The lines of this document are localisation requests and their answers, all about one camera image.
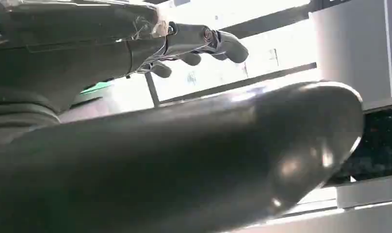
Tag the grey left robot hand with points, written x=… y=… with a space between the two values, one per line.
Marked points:
x=189 y=167

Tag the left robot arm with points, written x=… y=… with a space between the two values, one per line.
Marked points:
x=19 y=115

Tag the grey cabinet panel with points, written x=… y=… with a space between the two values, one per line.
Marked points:
x=353 y=48

